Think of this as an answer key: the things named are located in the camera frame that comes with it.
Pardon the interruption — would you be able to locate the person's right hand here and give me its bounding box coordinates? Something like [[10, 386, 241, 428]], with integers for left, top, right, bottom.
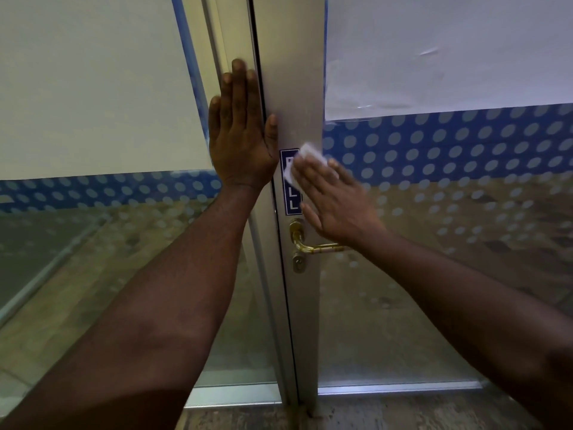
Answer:
[[289, 154, 388, 249]]

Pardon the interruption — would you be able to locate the person's left hand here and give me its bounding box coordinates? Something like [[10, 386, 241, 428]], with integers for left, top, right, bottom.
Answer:
[[208, 58, 279, 191]]

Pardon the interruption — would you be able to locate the brass door handle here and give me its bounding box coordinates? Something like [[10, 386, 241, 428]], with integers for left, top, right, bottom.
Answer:
[[288, 219, 352, 256]]

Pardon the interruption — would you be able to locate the white wet wipe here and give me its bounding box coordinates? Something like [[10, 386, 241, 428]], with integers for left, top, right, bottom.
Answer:
[[282, 143, 330, 186]]

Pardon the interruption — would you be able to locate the glass door with metal frame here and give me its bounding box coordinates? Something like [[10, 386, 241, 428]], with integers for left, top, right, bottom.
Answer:
[[248, 0, 573, 413]]

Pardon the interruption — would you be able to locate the person's right forearm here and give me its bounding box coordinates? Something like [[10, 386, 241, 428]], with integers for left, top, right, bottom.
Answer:
[[353, 230, 573, 430]]

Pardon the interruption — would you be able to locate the blue PULL sign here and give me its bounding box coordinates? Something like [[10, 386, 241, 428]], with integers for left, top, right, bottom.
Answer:
[[279, 148, 303, 217]]

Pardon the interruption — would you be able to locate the white paper sheet on partition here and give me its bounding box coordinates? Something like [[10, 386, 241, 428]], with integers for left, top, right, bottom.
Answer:
[[0, 0, 211, 180]]

